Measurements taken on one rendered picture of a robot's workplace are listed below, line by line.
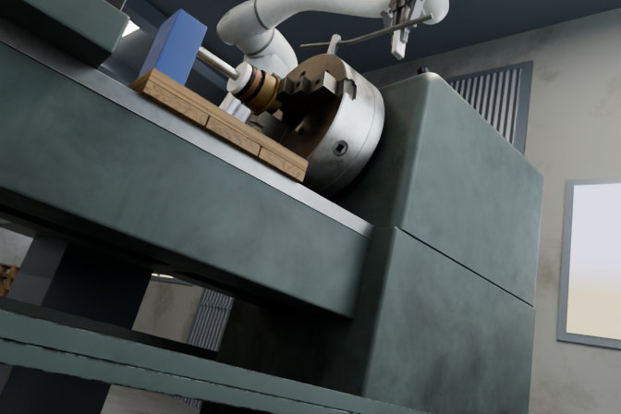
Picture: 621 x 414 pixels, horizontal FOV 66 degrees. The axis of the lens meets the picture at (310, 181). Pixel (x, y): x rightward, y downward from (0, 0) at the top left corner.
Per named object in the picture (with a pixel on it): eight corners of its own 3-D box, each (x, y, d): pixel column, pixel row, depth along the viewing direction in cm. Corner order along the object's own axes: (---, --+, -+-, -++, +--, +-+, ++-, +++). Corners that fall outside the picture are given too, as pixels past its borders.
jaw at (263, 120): (303, 134, 105) (279, 182, 104) (291, 132, 109) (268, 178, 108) (264, 109, 99) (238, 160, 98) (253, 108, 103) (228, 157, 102)
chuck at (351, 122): (262, 198, 118) (298, 90, 128) (352, 192, 94) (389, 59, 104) (233, 183, 113) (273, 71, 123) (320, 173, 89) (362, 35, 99)
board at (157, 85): (200, 200, 109) (206, 184, 110) (302, 182, 82) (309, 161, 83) (68, 139, 92) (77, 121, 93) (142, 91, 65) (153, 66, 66)
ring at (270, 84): (268, 90, 108) (236, 67, 103) (295, 79, 101) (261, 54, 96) (257, 126, 105) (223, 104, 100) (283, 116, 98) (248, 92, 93)
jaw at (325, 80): (314, 106, 107) (354, 84, 99) (311, 125, 104) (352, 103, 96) (276, 80, 101) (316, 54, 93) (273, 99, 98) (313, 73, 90)
